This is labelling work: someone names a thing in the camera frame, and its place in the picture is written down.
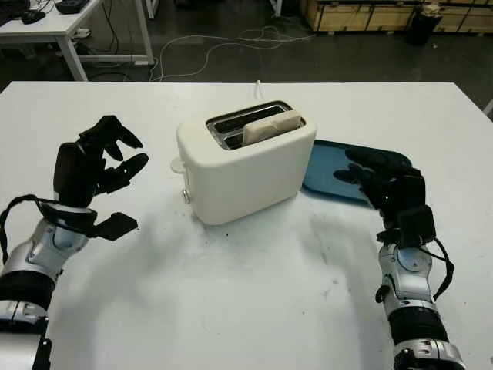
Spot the wooden crate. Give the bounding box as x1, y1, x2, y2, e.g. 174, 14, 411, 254
300, 0, 493, 34

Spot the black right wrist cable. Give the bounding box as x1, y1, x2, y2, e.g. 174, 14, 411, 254
418, 237, 455, 304

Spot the cream white two-slot toaster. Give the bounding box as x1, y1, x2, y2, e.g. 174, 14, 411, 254
176, 99, 319, 226

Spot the white bread slice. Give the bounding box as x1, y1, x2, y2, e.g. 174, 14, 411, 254
242, 109, 302, 146

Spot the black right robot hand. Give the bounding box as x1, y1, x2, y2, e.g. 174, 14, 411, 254
333, 146, 427, 232

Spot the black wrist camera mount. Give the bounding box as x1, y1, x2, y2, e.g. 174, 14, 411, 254
40, 202, 139, 242
376, 205, 437, 247

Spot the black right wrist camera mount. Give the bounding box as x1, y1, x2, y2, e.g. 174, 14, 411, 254
376, 205, 437, 247

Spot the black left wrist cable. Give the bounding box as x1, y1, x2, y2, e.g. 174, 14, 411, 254
0, 195, 45, 267

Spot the black device case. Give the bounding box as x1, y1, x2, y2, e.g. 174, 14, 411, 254
56, 0, 92, 15

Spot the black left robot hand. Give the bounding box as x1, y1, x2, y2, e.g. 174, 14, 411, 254
52, 114, 150, 209

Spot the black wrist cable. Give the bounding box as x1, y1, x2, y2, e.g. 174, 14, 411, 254
418, 237, 455, 304
0, 195, 45, 267

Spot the white cable on floor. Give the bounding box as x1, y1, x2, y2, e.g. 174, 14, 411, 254
152, 25, 317, 82

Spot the blue plastic tray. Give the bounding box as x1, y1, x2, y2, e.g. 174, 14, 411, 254
302, 138, 415, 211

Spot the black trash bin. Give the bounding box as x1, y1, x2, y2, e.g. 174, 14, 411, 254
407, 3, 440, 46

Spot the black keyboard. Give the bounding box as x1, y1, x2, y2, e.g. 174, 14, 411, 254
0, 0, 32, 27

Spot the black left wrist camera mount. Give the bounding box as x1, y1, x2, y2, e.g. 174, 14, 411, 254
40, 202, 139, 242

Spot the white office desk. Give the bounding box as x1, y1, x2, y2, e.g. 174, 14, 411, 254
0, 0, 155, 82

